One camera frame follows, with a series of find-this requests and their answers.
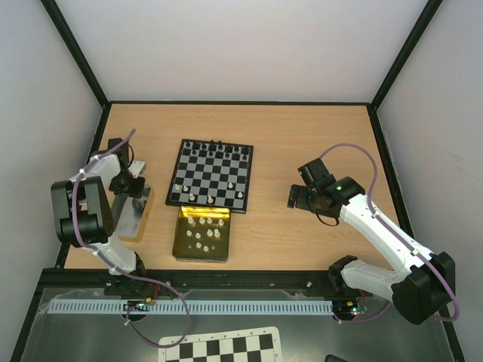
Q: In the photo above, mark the black phone corner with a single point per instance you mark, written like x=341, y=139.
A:
x=333, y=358

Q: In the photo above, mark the printed checkerboard sheet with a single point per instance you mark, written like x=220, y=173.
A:
x=258, y=344

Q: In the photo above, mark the silver gold tin lid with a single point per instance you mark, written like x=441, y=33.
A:
x=131, y=214

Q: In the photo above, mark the white slotted cable duct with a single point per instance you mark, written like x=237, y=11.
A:
x=195, y=307

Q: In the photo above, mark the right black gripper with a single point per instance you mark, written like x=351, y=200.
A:
x=302, y=198

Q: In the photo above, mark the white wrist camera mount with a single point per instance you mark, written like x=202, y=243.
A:
x=137, y=168

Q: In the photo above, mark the black silver chess board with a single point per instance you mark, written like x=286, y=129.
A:
x=207, y=168

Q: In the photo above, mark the gold tin with pieces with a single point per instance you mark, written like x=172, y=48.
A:
x=202, y=234

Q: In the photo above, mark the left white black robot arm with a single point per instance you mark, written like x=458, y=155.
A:
x=100, y=208

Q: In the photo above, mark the black aluminium frame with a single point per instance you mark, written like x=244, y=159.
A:
x=426, y=15

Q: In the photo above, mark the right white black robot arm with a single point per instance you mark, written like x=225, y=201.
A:
x=419, y=282

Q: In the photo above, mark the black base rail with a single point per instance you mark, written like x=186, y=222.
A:
x=309, y=283

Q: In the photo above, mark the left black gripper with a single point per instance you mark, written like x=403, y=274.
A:
x=136, y=191

